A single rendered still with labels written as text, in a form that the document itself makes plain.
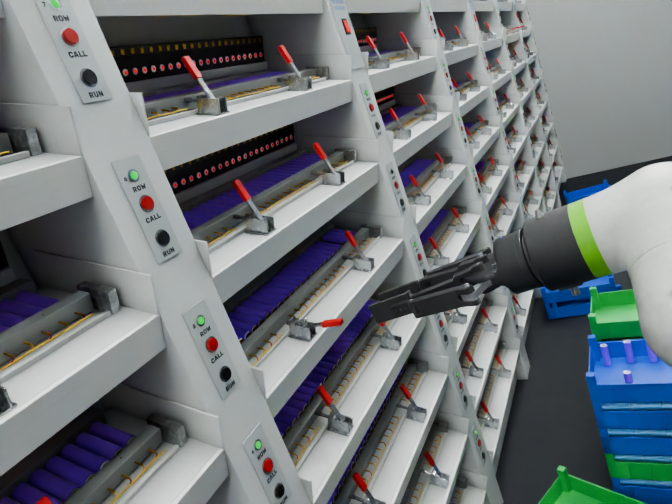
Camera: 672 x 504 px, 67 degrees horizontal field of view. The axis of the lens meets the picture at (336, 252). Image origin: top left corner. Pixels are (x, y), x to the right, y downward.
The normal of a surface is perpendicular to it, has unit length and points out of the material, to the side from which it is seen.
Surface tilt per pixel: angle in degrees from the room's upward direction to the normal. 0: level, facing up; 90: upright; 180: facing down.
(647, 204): 43
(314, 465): 19
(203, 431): 90
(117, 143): 90
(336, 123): 90
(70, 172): 109
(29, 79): 90
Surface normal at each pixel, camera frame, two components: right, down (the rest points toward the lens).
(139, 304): -0.42, 0.39
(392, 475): -0.04, -0.91
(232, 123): 0.91, 0.15
